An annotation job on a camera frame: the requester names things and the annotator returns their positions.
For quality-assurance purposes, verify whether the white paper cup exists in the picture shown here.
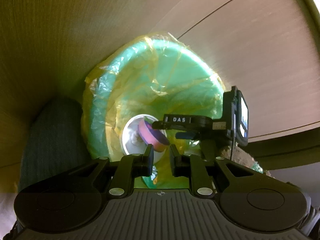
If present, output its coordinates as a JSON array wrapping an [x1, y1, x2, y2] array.
[[120, 114, 167, 164]]

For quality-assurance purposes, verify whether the green trash bin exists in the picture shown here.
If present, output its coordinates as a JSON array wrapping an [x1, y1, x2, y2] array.
[[82, 36, 263, 189]]

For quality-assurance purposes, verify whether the green printed packet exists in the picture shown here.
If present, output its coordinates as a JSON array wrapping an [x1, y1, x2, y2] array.
[[142, 165, 158, 189]]

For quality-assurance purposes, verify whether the dark green trouser leg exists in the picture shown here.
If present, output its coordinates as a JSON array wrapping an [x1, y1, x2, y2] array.
[[18, 98, 91, 191]]

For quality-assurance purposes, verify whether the pink purple wrapper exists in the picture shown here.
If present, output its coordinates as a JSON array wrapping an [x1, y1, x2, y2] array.
[[138, 119, 170, 152]]

